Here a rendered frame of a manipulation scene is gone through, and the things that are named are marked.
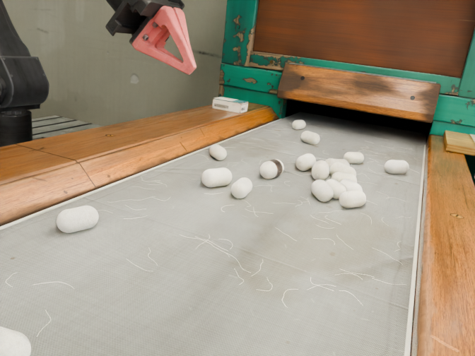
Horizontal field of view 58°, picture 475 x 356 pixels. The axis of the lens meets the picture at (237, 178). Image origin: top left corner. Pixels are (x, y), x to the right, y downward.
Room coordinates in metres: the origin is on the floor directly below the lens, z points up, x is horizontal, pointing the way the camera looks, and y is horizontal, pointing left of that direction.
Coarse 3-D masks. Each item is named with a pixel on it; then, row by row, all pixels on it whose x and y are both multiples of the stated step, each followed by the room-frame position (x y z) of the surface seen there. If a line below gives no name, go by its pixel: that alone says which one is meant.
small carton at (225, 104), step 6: (216, 102) 0.82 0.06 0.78; (222, 102) 0.82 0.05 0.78; (228, 102) 0.81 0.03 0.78; (234, 102) 0.81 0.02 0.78; (240, 102) 0.80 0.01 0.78; (246, 102) 0.83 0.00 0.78; (216, 108) 0.82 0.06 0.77; (222, 108) 0.82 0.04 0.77; (228, 108) 0.81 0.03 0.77; (234, 108) 0.81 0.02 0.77; (240, 108) 0.80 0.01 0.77; (246, 108) 0.83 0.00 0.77
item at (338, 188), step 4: (328, 180) 0.47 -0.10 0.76; (332, 180) 0.47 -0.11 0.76; (332, 184) 0.46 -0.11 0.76; (336, 184) 0.46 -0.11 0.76; (340, 184) 0.46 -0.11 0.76; (332, 188) 0.45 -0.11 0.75; (336, 188) 0.45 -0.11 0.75; (340, 188) 0.45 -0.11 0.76; (344, 188) 0.45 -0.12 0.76; (336, 192) 0.45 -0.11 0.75; (340, 192) 0.45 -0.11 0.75; (336, 196) 0.45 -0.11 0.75
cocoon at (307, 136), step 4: (304, 132) 0.73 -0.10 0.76; (308, 132) 0.73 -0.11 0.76; (312, 132) 0.73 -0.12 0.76; (300, 136) 0.73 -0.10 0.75; (304, 136) 0.73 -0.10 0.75; (308, 136) 0.72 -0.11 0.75; (312, 136) 0.71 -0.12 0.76; (316, 136) 0.71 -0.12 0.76; (304, 140) 0.73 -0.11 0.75; (308, 140) 0.72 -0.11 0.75; (312, 140) 0.71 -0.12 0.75; (316, 140) 0.71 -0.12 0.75; (312, 144) 0.72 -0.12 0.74
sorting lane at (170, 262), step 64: (256, 128) 0.80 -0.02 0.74; (320, 128) 0.89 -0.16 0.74; (128, 192) 0.40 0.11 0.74; (192, 192) 0.42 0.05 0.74; (256, 192) 0.45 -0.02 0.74; (384, 192) 0.50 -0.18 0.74; (0, 256) 0.26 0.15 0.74; (64, 256) 0.27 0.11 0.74; (128, 256) 0.28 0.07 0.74; (192, 256) 0.29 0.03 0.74; (256, 256) 0.30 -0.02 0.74; (320, 256) 0.31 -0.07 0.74; (384, 256) 0.33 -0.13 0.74; (0, 320) 0.19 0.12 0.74; (64, 320) 0.20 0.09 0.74; (128, 320) 0.21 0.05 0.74; (192, 320) 0.21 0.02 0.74; (256, 320) 0.22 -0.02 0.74; (320, 320) 0.23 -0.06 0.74; (384, 320) 0.24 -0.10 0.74
